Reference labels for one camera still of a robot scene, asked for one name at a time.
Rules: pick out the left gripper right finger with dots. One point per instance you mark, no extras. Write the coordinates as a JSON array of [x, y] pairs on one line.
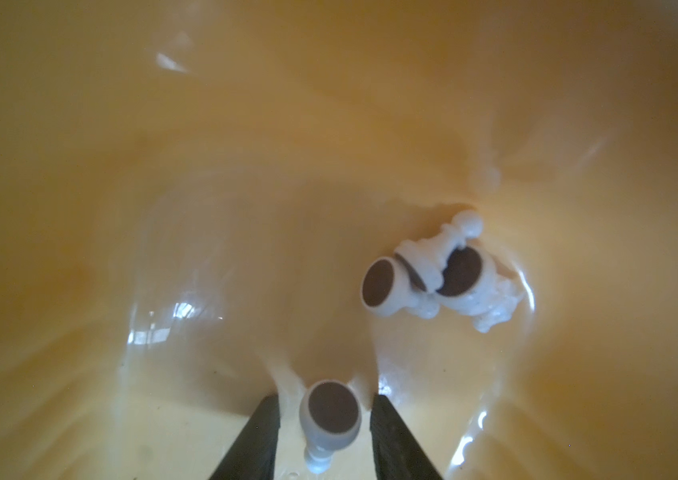
[[397, 454]]

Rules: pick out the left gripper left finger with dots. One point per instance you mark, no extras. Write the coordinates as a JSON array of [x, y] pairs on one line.
[[253, 453]]

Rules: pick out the white chess piece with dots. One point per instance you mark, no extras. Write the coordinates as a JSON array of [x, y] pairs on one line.
[[330, 417]]

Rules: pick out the white piece lying base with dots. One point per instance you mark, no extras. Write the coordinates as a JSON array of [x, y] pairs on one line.
[[387, 289]]

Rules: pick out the white knight lying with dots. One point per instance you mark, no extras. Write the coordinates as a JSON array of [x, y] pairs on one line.
[[474, 287]]

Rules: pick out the white pawn lying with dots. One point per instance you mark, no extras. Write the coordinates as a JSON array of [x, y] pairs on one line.
[[427, 258]]

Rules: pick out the yellow plastic tray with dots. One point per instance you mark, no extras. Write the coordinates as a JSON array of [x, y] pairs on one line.
[[191, 193]]

